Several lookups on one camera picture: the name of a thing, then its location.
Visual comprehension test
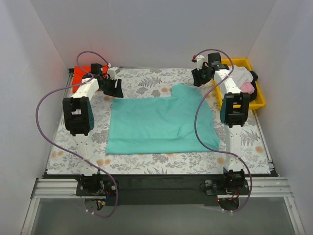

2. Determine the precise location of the yellow plastic bin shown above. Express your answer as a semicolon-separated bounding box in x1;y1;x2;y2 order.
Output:
214;58;266;110

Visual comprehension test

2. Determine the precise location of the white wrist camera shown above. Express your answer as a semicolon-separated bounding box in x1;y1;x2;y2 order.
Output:
191;55;205;71
107;67;120;79

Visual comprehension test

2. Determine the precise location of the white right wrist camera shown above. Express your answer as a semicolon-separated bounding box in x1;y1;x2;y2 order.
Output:
191;55;205;71

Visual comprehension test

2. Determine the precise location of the black t shirt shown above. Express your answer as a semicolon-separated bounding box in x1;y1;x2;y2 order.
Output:
248;70;258;102

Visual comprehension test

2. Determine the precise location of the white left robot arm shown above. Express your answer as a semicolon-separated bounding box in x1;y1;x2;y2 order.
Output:
63;64;124;196

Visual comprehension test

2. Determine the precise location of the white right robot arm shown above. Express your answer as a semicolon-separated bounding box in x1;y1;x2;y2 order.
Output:
192;50;250;195

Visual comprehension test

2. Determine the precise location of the white t shirt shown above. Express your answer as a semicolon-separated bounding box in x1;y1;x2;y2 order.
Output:
230;65;253;88

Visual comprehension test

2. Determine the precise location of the aluminium rail frame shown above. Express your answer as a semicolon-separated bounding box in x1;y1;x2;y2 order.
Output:
21;177;305;235

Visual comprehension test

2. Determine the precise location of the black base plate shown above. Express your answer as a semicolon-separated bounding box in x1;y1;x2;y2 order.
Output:
76;173;249;206

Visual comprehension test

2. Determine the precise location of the folded orange t shirt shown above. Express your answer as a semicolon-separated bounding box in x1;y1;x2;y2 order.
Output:
72;64;111;93

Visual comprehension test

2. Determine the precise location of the teal t shirt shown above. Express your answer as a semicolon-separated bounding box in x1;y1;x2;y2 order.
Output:
106;84;220;155

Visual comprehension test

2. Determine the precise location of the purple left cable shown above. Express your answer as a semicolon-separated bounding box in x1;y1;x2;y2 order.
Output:
36;50;120;218

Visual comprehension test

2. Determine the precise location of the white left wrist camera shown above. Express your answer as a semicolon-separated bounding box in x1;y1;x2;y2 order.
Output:
107;67;120;79

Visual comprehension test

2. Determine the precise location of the pink t shirt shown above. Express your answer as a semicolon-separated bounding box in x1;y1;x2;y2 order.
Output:
240;82;255;94

